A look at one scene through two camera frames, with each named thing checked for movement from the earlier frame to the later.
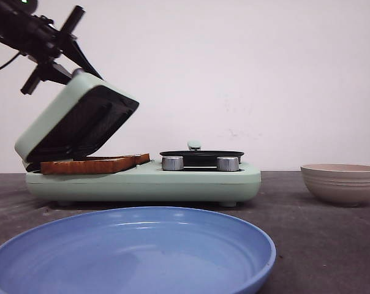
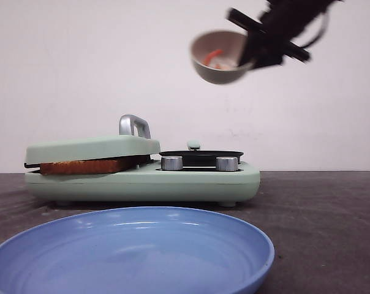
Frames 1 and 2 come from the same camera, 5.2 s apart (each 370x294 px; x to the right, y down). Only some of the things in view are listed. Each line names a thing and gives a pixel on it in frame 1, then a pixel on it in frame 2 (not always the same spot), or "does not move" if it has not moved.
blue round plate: x=133 y=250 does not move
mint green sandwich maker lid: x=81 y=117 → x=135 y=139
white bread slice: x=140 y=158 → x=126 y=162
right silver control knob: x=228 y=163 does not move
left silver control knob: x=173 y=163 does not move
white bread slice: x=87 y=166 does not move
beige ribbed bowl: x=343 y=184 → x=233 y=45
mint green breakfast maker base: x=148 y=184 does not move
